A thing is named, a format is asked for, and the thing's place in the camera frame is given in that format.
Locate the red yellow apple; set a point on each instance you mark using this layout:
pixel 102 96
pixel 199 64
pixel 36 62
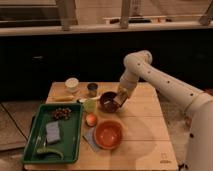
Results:
pixel 91 120

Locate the grey blue sponge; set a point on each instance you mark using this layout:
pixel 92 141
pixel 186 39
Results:
pixel 52 132

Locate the bunch of red grapes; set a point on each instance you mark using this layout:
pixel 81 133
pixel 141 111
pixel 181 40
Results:
pixel 61 113

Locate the white spoon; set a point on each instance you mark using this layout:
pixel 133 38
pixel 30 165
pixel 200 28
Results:
pixel 82 100

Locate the white cup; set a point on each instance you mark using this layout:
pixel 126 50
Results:
pixel 71 84

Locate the dark grey cup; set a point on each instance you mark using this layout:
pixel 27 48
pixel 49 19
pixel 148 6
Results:
pixel 92 89

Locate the green plastic tray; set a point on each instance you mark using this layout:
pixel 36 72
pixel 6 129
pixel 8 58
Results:
pixel 70 133

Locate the green cucumber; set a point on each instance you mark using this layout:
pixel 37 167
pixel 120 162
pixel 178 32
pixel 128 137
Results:
pixel 45 150

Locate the light green cup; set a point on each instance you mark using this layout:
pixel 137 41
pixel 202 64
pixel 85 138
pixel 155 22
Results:
pixel 89 106

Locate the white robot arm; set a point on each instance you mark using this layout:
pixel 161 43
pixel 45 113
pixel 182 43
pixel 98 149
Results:
pixel 196 104

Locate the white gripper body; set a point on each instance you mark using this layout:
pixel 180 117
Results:
pixel 122 94

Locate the orange bowl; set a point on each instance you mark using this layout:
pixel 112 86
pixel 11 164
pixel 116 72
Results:
pixel 108 134

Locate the grey blue cloth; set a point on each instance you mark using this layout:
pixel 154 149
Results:
pixel 88 136

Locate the purple bowl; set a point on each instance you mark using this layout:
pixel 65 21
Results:
pixel 107 102

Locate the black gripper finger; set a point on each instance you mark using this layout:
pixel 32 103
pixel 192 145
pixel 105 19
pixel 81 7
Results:
pixel 116 101
pixel 123 104

